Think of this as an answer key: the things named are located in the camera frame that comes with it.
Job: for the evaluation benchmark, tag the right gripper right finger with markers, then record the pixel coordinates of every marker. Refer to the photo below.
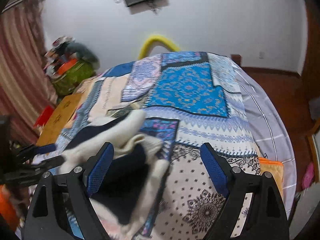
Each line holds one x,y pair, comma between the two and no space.
217,168

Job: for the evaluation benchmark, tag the orange box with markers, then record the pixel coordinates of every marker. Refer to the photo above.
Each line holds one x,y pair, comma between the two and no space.
66,66

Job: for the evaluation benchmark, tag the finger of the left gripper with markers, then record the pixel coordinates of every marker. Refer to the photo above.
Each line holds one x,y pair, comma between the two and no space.
28,174
23,154

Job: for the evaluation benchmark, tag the green patterned storage bag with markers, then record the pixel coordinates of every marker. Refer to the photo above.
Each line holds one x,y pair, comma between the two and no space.
66,83

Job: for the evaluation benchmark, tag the black and white knit sweater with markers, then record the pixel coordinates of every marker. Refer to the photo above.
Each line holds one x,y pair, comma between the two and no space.
142,152

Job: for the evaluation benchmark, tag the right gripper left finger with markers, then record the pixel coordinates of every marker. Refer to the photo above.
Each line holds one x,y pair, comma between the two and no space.
97,167

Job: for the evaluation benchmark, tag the red box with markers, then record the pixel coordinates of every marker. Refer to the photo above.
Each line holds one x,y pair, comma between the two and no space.
44,117

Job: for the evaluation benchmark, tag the grey striped bed sheet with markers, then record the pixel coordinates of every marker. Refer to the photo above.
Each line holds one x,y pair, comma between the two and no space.
269,133

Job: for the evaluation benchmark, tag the yellow curved tube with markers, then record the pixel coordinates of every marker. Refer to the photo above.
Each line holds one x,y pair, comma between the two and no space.
156,41

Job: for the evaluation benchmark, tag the orange plush blanket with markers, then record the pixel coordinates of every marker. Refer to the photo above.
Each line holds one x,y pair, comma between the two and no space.
276,168

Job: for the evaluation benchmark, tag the grey stuffed toy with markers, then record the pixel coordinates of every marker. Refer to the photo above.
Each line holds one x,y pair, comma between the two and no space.
81,52

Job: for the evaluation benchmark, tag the wooden bed post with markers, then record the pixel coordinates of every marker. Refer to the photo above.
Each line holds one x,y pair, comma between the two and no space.
237,58

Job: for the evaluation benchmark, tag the pink slipper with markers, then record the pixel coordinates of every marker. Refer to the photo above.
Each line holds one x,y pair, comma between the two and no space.
308,176

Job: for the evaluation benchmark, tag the blue patchwork bed sheet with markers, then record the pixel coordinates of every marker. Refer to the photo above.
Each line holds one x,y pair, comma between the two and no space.
170,104

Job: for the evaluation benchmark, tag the striped red curtain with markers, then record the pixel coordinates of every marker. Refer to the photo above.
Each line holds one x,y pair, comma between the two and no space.
25,89

